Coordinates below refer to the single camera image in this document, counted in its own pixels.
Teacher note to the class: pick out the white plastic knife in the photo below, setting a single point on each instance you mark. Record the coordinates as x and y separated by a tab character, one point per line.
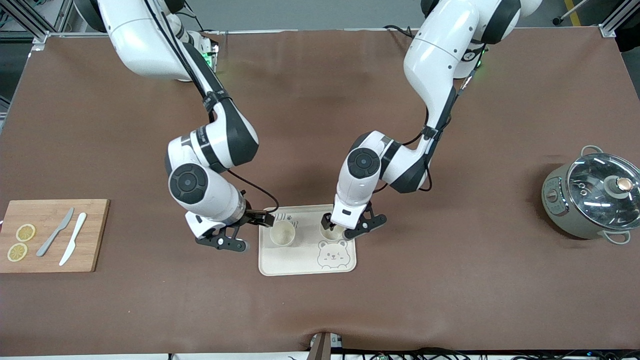
75	235

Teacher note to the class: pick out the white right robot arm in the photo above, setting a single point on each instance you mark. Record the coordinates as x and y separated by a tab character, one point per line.
145	40

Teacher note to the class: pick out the wooden cutting board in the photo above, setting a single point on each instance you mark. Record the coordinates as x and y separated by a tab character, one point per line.
95	240

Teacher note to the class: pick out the aluminium frame profile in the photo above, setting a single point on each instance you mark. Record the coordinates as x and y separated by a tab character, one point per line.
35	20
617	17

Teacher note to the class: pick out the black equipment box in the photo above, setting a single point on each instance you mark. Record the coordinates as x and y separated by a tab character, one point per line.
629	37

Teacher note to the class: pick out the brown table cover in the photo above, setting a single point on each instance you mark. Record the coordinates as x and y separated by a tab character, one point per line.
320	310

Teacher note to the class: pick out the yellow lemon slice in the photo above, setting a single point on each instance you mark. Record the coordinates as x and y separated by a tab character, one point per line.
17	252
26	232

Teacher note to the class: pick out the grey metal mounting post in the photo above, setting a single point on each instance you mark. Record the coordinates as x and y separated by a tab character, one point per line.
324	347

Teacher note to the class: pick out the white IKEA cup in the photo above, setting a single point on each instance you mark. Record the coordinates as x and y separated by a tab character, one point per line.
282	235
338	235

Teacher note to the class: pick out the grey plastic knife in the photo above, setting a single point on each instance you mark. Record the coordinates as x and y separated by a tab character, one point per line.
64	222

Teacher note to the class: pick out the grey-green electric pot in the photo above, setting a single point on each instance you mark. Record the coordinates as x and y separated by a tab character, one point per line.
560	210

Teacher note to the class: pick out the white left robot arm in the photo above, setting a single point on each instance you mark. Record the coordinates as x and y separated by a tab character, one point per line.
440	50

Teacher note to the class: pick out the cream tray with bear print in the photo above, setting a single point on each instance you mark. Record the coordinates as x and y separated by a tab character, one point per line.
305	260

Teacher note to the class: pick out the glass pot lid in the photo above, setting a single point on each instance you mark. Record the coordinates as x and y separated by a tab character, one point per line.
595	200

